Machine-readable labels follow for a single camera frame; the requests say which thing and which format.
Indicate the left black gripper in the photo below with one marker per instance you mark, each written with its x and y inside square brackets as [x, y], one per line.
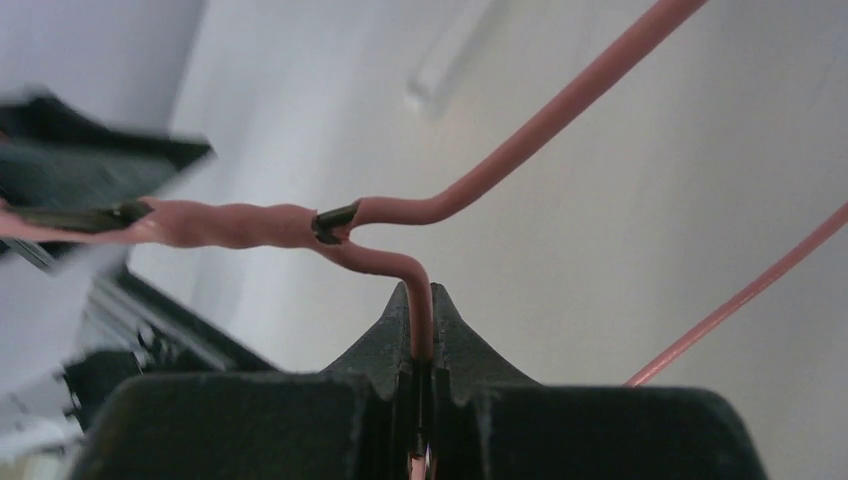
[55, 157]

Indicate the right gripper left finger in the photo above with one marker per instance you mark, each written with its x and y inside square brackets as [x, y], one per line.
[350, 420]

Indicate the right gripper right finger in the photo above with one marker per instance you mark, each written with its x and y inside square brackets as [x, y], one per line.
[495, 422]

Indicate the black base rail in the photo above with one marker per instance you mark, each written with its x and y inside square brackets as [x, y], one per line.
[129, 328]

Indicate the white clothes rack frame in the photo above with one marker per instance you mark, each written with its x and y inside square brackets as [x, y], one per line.
[460, 39]

